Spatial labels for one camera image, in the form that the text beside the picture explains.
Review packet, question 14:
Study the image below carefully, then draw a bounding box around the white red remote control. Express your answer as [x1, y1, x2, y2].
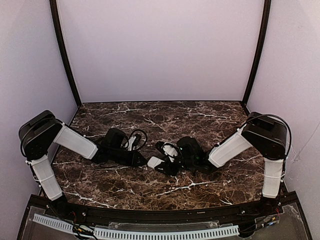
[147, 156, 165, 169]

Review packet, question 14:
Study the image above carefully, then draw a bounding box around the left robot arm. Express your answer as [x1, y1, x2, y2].
[18, 110, 147, 201]

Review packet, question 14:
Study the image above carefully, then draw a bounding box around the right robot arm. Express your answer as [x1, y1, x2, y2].
[147, 112, 292, 214]

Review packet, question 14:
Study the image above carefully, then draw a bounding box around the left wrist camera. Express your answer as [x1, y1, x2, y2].
[126, 133, 142, 151]

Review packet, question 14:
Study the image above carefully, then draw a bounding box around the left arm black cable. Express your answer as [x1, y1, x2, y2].
[99, 128, 149, 169]

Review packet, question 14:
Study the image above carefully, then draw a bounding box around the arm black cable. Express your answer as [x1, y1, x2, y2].
[246, 114, 293, 173]
[99, 128, 149, 169]

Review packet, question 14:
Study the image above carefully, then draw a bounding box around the black front rail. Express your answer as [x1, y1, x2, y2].
[54, 201, 263, 225]

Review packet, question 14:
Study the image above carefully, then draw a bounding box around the centre white cable duct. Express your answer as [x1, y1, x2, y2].
[94, 225, 240, 240]

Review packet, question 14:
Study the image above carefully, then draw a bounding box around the white cable duct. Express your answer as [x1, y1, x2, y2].
[32, 213, 74, 234]
[94, 225, 240, 240]

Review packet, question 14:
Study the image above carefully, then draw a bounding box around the left white cable duct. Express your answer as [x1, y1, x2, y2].
[32, 213, 74, 234]

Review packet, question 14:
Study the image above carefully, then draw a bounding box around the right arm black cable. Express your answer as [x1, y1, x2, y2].
[246, 114, 293, 173]

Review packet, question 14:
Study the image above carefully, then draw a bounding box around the left black frame post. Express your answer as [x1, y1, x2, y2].
[49, 0, 82, 108]

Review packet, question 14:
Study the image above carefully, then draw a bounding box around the black frame post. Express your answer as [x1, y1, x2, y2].
[49, 0, 82, 108]
[242, 0, 272, 102]

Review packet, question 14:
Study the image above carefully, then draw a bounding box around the right black frame post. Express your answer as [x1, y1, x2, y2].
[242, 0, 272, 102]

